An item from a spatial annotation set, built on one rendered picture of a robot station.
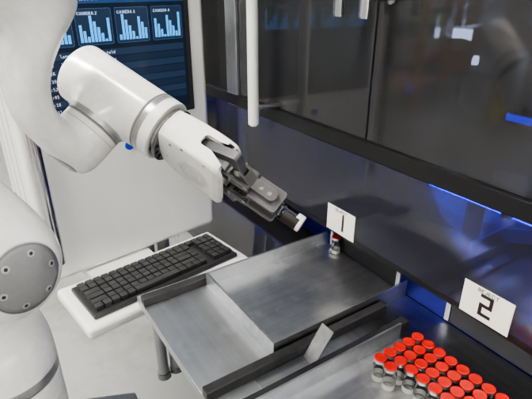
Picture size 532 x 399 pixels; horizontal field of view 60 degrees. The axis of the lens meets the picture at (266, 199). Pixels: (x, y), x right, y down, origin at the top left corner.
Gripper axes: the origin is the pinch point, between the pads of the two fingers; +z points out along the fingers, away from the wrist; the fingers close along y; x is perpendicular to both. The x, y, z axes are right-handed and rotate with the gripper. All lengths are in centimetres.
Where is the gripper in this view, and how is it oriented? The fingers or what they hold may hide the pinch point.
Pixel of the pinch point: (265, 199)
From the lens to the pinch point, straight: 58.5
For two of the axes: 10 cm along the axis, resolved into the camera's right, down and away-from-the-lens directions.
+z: 8.2, 5.6, -1.6
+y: 0.8, -3.9, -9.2
